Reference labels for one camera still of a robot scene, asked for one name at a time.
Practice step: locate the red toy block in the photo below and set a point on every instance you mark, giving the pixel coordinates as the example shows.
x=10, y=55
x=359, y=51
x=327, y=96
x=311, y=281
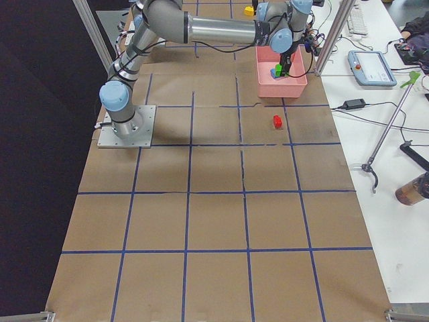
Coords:
x=277, y=122

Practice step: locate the green toy block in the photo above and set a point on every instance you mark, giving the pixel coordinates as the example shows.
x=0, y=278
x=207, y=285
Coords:
x=278, y=70

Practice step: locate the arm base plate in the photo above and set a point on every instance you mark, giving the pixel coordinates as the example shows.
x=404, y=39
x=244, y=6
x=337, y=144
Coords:
x=136, y=133

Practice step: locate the black power adapter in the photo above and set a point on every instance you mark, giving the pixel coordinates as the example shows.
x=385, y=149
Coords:
x=354, y=104

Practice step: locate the brown bottle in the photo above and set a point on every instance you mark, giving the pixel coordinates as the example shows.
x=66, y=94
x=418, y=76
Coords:
x=414, y=191

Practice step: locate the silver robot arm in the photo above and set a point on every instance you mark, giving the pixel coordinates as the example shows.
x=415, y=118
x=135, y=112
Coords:
x=279, y=25

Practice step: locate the green handled reacher grabber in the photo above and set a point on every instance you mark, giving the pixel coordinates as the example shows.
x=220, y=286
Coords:
x=367, y=167

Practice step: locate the white keyboard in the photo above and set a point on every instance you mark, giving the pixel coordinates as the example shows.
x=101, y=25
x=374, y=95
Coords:
x=356, y=24

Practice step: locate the aluminium frame post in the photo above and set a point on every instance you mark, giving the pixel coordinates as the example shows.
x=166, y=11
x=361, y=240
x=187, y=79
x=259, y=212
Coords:
x=340, y=19

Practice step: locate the yellow toy block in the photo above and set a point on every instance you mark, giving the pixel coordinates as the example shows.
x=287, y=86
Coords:
x=249, y=11

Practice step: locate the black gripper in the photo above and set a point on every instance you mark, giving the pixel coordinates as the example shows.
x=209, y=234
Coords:
x=285, y=62

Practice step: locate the blue teach pendant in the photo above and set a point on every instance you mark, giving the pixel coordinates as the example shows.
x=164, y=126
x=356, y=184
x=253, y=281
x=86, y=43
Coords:
x=370, y=68

